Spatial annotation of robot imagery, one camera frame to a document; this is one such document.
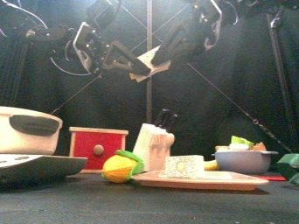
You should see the red wooden drawer box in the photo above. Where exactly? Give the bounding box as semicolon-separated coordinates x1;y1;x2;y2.
69;126;130;174

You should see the white toy knife block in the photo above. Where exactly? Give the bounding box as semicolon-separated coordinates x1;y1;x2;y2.
131;122;177;173

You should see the green toy leaf vegetable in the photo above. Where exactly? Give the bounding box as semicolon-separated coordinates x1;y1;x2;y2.
230;135;257;148

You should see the knitted toy corn green husk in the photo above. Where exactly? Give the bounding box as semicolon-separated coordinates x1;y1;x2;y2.
101;149;146;185

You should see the white toy food piece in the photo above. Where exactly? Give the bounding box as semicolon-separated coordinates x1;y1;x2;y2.
229;143;252;151

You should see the yellow toy banana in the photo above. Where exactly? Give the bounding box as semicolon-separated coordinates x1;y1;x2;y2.
203;159;221;172

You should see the black frying pan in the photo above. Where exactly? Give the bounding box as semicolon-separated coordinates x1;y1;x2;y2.
0;153;90;185

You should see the orange toy food piece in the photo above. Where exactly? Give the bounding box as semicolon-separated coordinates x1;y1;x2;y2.
252;141;269;152

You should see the pink toy tray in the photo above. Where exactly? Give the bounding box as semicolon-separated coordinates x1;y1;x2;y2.
131;170;272;192

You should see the red flat mat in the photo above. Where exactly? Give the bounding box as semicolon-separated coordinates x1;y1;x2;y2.
256;174;289;182

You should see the green toy object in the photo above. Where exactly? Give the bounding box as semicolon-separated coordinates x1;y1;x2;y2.
276;153;299;186

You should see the vertical metal frame pole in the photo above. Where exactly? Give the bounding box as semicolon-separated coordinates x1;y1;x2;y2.
146;0;155;124

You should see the black toy knife handle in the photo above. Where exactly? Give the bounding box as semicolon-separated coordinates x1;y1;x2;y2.
166;113;181;133
154;108;173;127

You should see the black metal frame post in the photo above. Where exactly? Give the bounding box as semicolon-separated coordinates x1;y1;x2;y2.
266;11;299;152

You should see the diagonal brace wire with turnbuckle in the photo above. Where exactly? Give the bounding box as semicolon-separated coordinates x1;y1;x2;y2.
186;62;296;154

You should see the white toy pot grey handle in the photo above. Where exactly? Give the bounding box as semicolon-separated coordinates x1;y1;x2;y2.
0;106;65;156

